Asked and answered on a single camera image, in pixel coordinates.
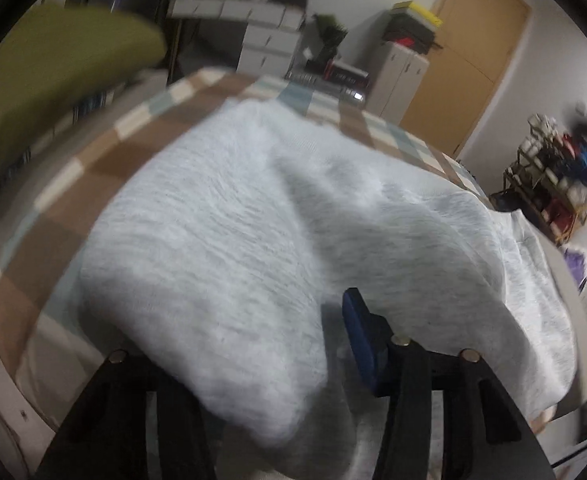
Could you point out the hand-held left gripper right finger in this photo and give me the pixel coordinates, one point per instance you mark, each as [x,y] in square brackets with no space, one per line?
[366,345]

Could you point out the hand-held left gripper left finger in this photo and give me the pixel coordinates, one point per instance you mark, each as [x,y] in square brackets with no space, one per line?
[173,410]

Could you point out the light grey sweatshirt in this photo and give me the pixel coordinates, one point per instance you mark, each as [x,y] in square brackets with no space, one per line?
[273,235]

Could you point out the white wooden panel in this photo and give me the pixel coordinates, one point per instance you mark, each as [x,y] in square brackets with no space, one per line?
[3,410]

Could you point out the purple garment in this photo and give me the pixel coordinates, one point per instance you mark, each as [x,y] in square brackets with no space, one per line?
[576,265]

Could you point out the white low cabinet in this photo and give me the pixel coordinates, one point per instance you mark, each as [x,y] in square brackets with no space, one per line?
[398,85]

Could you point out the silver suitcase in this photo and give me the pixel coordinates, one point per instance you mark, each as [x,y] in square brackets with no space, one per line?
[318,85]

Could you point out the plaid bed sheet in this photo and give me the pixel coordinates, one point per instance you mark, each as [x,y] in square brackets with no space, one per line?
[138,145]

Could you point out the wooden shoe rack with shoes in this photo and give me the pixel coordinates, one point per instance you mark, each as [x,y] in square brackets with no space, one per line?
[563,160]

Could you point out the black shoe box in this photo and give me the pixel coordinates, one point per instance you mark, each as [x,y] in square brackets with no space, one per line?
[348,74]

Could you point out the wooden door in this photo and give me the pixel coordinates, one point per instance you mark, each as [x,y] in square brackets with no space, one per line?
[468,60]

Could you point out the black storage box stack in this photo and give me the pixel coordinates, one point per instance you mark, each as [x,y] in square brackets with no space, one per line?
[408,35]

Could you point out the white desk with drawers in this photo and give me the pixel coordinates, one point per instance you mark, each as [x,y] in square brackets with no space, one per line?
[268,45]

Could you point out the yellow shoe box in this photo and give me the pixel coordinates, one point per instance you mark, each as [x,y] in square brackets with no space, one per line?
[418,12]

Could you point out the olive green pillow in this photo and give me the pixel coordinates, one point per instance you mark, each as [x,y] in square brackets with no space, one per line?
[48,70]

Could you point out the beige padded bed frame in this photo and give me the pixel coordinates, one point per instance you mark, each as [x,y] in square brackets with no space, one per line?
[571,310]

